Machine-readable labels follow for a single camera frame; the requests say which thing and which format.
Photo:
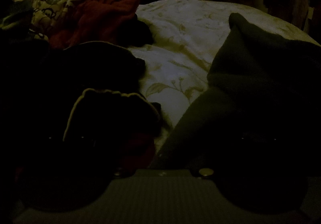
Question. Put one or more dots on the white floral bed sheet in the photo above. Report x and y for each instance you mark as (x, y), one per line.
(187, 35)

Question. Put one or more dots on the dark garment with light trim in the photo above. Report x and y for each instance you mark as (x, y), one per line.
(114, 127)

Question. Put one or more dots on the red blanket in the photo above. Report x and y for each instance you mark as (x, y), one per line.
(113, 21)

